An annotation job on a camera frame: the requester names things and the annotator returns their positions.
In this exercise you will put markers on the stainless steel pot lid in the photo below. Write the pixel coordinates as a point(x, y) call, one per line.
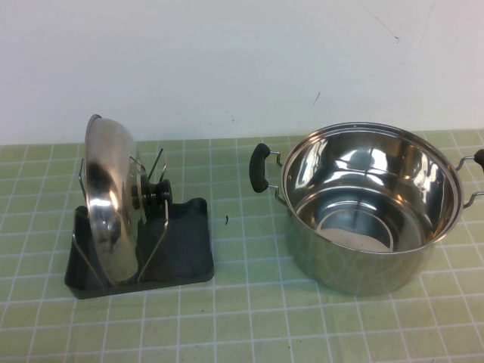
point(109, 189)

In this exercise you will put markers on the small black debris speck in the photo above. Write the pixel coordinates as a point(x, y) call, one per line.
point(226, 220)

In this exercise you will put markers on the green grid table mat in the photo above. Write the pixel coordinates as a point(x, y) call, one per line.
point(242, 325)

